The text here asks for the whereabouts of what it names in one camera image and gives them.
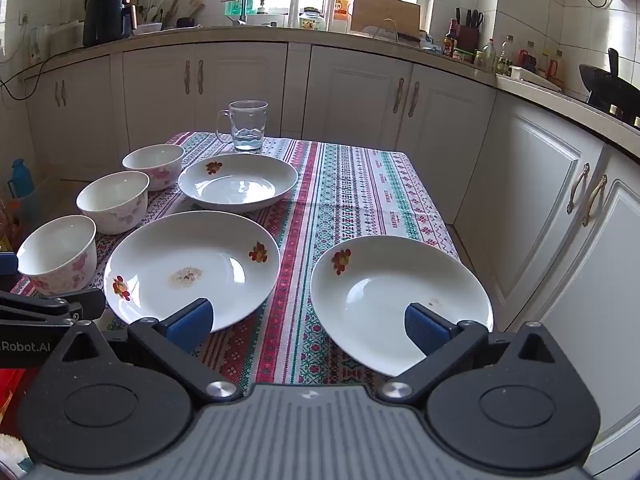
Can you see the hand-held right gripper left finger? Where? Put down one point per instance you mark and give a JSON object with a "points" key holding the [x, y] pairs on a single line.
{"points": [[192, 324]]}

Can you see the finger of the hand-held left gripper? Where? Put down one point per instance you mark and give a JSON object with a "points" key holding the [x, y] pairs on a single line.
{"points": [[7, 264], [85, 303]]}

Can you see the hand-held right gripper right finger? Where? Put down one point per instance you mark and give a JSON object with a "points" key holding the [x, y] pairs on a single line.
{"points": [[425, 329]]}

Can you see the white bowl pink floral print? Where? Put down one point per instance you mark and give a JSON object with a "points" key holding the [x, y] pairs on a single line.
{"points": [[160, 170], [117, 210], [60, 265]]}

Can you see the white plate two fruit prints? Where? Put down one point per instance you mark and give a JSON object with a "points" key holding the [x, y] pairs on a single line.
{"points": [[190, 250]]}

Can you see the red yellow snack packet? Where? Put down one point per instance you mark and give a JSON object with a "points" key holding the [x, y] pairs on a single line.
{"points": [[7, 230]]}

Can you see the blue thermos flask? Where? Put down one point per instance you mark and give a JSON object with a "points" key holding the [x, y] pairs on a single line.
{"points": [[21, 180]]}

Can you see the striped patterned tablecloth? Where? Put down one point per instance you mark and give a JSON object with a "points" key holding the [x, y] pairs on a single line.
{"points": [[340, 200]]}

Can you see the clear glass mug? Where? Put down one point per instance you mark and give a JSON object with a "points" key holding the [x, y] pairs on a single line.
{"points": [[247, 127]]}

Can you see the white kettle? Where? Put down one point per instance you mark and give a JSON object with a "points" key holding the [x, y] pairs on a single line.
{"points": [[40, 45]]}

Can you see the white appliance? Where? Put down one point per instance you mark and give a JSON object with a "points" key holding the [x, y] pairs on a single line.
{"points": [[67, 36]]}

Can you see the white tray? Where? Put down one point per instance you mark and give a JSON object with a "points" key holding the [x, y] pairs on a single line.
{"points": [[535, 80]]}

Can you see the white utensil rack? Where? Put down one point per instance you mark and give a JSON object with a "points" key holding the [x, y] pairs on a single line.
{"points": [[148, 28]]}

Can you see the clear glass bottle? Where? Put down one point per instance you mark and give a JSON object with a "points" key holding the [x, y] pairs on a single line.
{"points": [[488, 57]]}

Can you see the tall clear bottle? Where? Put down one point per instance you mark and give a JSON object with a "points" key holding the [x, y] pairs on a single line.
{"points": [[507, 57]]}

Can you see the dark sauce bottle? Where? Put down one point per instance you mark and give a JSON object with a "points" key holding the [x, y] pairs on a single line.
{"points": [[450, 42]]}

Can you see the gas stove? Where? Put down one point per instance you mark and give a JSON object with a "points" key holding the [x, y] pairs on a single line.
{"points": [[622, 115]]}

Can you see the knife block with knives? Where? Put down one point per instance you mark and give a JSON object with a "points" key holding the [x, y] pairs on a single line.
{"points": [[469, 35]]}

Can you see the black wok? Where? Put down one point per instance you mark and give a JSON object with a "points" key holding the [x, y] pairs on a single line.
{"points": [[602, 85]]}

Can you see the wooden spatula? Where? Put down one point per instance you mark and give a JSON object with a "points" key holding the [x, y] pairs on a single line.
{"points": [[175, 7]]}

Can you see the wooden cutting board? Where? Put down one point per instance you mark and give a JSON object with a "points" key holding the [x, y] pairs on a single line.
{"points": [[385, 10]]}

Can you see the small pump bottle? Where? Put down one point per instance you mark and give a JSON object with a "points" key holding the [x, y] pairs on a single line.
{"points": [[262, 8]]}

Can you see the floral glass jar green lid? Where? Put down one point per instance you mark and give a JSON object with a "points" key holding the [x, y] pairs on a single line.
{"points": [[310, 19]]}

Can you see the orange liquid bottle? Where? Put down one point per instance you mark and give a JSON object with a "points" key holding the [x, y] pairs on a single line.
{"points": [[342, 10]]}

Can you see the clear plastic cup stack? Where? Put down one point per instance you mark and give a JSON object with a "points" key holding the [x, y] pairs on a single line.
{"points": [[295, 10], [330, 7]]}

